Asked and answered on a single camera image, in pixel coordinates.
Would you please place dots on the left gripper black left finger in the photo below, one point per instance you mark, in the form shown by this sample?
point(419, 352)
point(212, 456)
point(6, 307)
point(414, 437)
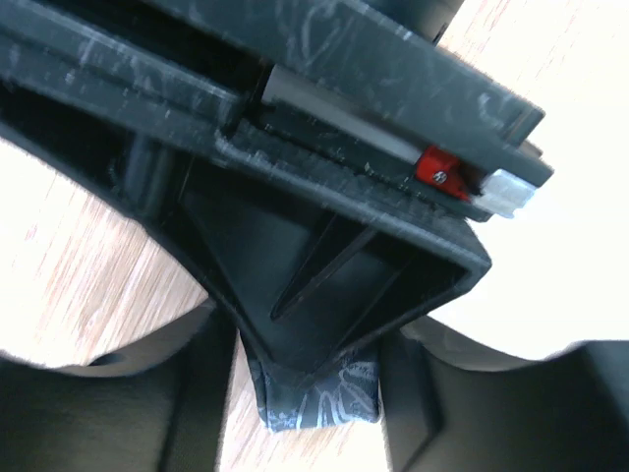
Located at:
point(156, 404)

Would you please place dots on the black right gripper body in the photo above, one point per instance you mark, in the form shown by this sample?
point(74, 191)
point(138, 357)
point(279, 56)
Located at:
point(364, 83)

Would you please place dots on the grey floral tie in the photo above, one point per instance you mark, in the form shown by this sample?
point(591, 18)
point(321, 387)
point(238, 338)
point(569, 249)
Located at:
point(350, 393)

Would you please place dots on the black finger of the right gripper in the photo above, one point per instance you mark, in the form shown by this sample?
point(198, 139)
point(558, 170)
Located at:
point(311, 260)

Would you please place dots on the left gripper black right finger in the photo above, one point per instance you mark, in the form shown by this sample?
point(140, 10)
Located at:
point(453, 404)

